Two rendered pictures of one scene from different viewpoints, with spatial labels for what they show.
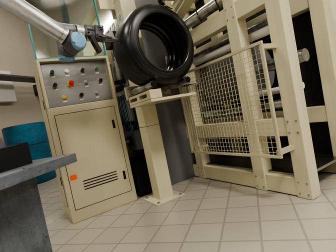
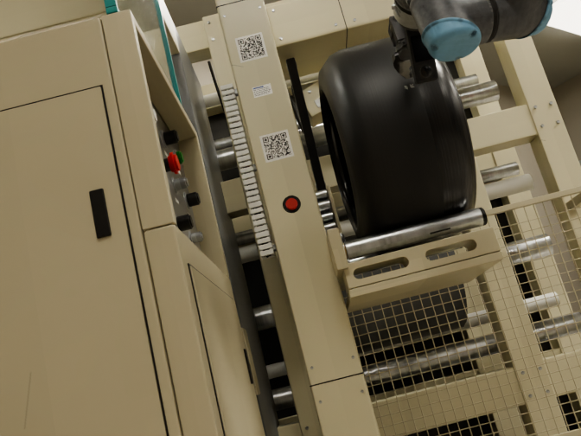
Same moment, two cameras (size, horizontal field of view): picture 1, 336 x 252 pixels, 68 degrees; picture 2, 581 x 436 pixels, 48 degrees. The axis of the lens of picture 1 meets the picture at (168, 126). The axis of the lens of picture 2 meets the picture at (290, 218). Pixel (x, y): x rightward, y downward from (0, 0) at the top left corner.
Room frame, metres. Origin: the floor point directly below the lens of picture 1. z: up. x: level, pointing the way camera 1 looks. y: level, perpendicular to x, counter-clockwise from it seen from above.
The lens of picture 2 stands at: (1.25, 1.57, 0.63)
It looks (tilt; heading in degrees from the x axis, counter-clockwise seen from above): 14 degrees up; 301
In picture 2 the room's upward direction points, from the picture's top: 14 degrees counter-clockwise
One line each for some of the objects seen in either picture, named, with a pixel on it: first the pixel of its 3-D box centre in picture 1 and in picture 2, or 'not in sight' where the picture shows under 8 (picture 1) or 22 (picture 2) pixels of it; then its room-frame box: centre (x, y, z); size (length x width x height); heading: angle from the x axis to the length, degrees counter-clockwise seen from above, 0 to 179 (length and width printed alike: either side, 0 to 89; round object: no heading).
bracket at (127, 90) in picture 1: (148, 90); (337, 263); (2.02, 0.10, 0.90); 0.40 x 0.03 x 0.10; 121
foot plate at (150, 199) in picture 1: (163, 196); not in sight; (2.07, 0.15, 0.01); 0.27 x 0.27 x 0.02; 31
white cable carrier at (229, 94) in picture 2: not in sight; (248, 169); (2.13, 0.22, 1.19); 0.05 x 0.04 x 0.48; 121
